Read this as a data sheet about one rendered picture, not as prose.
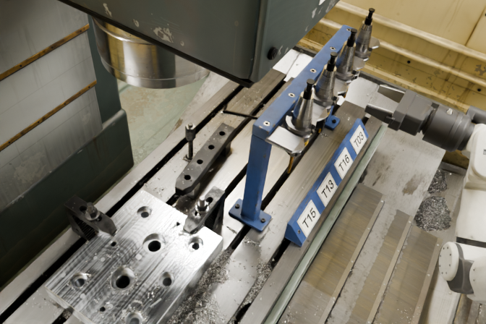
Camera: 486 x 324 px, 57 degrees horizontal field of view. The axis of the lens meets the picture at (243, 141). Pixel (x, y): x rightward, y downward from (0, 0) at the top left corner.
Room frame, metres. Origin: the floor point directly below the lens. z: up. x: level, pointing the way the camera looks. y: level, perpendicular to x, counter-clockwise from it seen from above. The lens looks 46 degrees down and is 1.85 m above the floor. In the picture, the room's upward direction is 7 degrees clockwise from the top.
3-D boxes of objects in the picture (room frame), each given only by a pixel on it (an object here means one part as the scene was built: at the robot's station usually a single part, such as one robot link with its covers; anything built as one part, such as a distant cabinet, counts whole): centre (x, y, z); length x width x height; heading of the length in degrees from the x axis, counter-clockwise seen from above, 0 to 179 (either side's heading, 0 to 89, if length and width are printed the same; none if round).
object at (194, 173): (0.78, 0.09, 0.93); 0.26 x 0.05 x 0.06; 158
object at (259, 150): (0.65, -0.04, 1.05); 0.10 x 0.05 x 0.30; 63
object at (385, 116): (0.77, -0.30, 1.18); 0.06 x 0.02 x 0.03; 63
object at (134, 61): (0.49, 0.12, 1.55); 0.16 x 0.16 x 0.12
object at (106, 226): (0.53, 0.31, 0.97); 0.13 x 0.03 x 0.15; 63
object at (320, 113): (0.72, -0.14, 1.21); 0.07 x 0.05 x 0.01; 63
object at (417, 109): (0.77, -0.40, 1.18); 0.13 x 0.12 x 0.10; 153
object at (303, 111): (0.67, -0.11, 1.26); 0.04 x 0.04 x 0.07
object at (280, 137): (0.62, -0.09, 1.21); 0.07 x 0.05 x 0.01; 63
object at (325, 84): (0.77, -0.16, 1.26); 0.04 x 0.04 x 0.07
